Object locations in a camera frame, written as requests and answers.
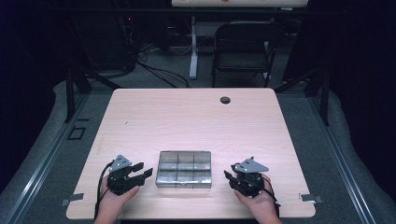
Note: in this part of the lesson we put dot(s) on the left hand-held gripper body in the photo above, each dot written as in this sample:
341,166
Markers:
120,179

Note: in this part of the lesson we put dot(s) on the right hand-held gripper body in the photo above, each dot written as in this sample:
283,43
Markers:
249,183

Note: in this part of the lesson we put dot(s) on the clear plastic compartment box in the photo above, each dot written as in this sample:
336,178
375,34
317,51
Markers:
183,169

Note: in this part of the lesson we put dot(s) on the person's right hand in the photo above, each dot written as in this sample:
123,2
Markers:
261,203

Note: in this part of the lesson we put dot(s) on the person's left hand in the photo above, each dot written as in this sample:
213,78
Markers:
110,202

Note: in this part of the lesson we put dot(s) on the grey tape strip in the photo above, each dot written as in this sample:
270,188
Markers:
309,198
73,198

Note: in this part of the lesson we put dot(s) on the black tape square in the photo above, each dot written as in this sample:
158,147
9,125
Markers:
69,138

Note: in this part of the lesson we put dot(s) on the short black tape strip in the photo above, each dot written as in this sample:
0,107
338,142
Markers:
83,119

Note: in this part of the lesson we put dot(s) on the black metal stand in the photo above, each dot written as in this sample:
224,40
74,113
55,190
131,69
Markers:
70,93
325,99

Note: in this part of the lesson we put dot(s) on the black folding chair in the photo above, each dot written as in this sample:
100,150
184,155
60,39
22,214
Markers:
246,46

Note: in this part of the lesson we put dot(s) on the white table leg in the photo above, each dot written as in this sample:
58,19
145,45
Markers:
193,53

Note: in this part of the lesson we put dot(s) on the dark equipment cabinet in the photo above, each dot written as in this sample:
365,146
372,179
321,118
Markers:
106,43

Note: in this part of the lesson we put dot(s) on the aluminium floor rail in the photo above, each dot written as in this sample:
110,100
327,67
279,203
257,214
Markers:
339,161
46,155

